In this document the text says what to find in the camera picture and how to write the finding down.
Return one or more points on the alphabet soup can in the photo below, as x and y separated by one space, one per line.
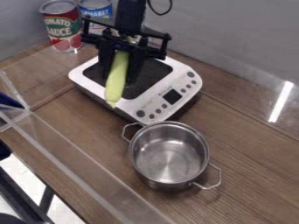
97 8

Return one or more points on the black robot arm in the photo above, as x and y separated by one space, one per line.
123 34

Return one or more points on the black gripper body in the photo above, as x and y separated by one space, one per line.
127 28

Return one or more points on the black metal table frame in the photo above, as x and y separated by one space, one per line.
33 213

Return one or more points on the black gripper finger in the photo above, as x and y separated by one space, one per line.
138 57
106 51

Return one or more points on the dark blue object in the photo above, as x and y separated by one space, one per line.
10 101

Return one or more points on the stainless steel pot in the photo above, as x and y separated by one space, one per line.
170 155

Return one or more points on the clear acrylic barrier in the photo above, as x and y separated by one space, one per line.
87 175

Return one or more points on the tomato sauce can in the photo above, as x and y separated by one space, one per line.
62 20

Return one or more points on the white and black stove top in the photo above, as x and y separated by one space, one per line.
166 85

